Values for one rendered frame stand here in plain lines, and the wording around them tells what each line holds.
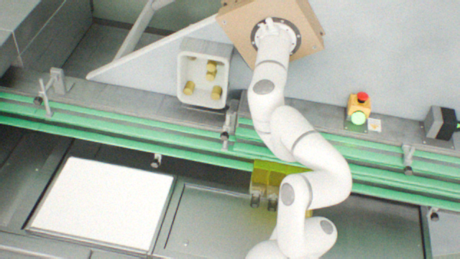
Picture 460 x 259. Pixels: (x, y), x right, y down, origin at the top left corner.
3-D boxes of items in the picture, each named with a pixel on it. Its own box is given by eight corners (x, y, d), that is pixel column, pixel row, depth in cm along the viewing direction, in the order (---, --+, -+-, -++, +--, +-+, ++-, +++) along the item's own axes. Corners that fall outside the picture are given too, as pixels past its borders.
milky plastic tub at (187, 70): (182, 86, 181) (177, 101, 175) (183, 36, 166) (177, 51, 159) (228, 95, 180) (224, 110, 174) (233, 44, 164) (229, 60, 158)
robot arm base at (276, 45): (245, 19, 145) (237, 52, 135) (285, 8, 141) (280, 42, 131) (263, 58, 156) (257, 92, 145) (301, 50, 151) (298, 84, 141)
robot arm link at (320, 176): (290, 132, 113) (326, 173, 103) (333, 129, 120) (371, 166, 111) (271, 177, 120) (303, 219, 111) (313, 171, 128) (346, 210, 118)
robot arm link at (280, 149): (320, 124, 117) (324, 165, 128) (269, 72, 133) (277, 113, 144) (287, 142, 115) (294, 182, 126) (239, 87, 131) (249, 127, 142)
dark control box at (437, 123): (422, 120, 173) (425, 137, 167) (431, 103, 167) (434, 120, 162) (446, 124, 173) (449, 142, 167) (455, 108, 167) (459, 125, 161)
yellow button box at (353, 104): (346, 106, 175) (345, 120, 170) (351, 91, 170) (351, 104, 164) (365, 110, 174) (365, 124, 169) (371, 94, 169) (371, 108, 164)
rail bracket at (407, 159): (398, 144, 166) (400, 174, 157) (405, 129, 161) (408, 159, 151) (410, 147, 166) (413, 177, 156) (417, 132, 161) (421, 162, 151)
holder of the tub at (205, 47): (183, 96, 185) (178, 110, 180) (184, 36, 166) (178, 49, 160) (228, 104, 184) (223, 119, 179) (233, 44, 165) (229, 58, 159)
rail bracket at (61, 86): (63, 84, 187) (36, 124, 171) (55, 48, 175) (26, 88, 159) (75, 86, 187) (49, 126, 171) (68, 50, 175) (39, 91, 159)
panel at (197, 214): (68, 158, 186) (26, 233, 162) (67, 152, 184) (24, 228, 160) (302, 203, 181) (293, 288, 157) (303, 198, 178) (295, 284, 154)
